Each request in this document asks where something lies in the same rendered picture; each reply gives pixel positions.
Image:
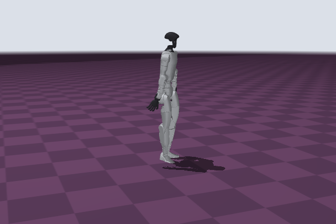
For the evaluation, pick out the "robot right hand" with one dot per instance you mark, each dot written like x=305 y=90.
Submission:
x=154 y=103

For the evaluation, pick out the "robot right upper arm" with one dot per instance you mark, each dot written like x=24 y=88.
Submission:
x=165 y=59

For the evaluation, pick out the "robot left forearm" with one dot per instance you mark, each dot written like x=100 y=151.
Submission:
x=174 y=82

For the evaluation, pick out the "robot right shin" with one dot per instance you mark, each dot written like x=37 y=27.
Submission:
x=164 y=139

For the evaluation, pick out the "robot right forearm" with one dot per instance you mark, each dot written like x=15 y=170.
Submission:
x=161 y=86

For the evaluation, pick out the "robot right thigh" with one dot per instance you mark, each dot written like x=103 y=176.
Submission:
x=166 y=111

